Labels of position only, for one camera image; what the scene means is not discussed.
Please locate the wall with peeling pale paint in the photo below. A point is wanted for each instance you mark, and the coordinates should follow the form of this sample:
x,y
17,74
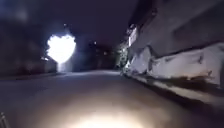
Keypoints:
x,y
181,63

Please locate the dark low wall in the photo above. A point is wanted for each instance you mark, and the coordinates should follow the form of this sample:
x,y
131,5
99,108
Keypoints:
x,y
26,67

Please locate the bush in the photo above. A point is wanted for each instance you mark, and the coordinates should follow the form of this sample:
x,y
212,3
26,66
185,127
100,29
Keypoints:
x,y
122,58

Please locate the pale sign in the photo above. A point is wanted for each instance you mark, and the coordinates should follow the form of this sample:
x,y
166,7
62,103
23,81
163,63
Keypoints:
x,y
133,36

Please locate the pale concrete kerb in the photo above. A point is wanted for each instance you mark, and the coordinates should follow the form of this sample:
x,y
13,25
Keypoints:
x,y
188,92

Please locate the grey asphalt road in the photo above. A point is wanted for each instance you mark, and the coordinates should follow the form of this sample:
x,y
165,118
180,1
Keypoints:
x,y
83,95

